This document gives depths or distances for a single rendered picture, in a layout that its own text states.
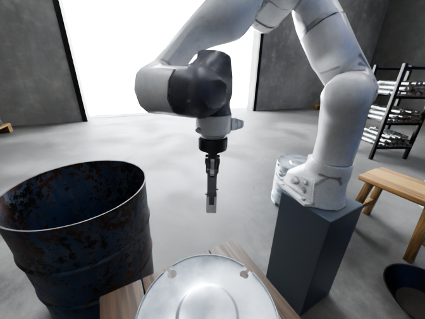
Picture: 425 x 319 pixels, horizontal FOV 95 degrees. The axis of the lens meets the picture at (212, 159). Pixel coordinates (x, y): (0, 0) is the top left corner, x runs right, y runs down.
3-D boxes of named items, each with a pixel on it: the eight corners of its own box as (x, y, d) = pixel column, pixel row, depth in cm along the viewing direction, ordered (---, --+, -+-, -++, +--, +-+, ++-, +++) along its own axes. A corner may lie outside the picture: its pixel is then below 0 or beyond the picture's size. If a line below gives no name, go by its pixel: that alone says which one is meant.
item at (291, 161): (267, 159, 135) (268, 157, 135) (298, 152, 147) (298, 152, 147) (301, 177, 111) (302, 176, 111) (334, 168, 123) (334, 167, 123)
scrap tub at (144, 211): (61, 258, 94) (24, 169, 75) (151, 233, 109) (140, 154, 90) (26, 370, 59) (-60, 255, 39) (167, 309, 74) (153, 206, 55)
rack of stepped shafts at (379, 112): (373, 161, 210) (410, 62, 172) (344, 147, 252) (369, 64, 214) (410, 161, 213) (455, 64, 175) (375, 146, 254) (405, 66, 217)
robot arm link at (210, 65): (157, 120, 38) (200, 128, 34) (151, 42, 33) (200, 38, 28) (207, 109, 53) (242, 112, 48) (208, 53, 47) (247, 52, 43)
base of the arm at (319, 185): (267, 183, 74) (273, 149, 68) (301, 173, 82) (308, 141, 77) (322, 218, 56) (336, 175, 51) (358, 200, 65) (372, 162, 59)
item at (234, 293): (204, 524, 22) (204, 523, 21) (108, 315, 40) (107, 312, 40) (305, 316, 41) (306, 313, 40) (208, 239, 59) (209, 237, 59)
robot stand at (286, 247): (265, 276, 87) (281, 191, 69) (293, 260, 95) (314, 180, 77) (299, 317, 73) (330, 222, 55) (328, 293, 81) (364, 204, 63)
